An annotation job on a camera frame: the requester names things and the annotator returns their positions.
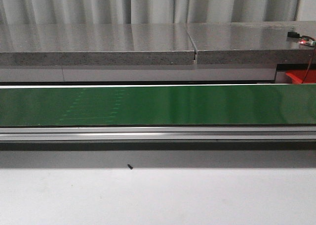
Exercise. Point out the white pleated curtain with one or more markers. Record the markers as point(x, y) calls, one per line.
point(154, 11)

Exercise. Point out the small sensor circuit board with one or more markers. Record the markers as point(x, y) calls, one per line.
point(303, 40)

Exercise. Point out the red plastic tray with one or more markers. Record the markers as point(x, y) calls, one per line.
point(302, 76)

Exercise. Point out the grey stone counter slab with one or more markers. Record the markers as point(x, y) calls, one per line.
point(95, 44)
point(251, 43)

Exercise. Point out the green conveyor belt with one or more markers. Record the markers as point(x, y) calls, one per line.
point(159, 105)

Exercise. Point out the grey stone counter slab left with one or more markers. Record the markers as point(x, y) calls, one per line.
point(95, 44)

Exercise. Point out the aluminium conveyor frame rail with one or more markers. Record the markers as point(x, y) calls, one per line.
point(159, 133)

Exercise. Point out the grey stone counter slab right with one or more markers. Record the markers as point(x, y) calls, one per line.
point(251, 43)

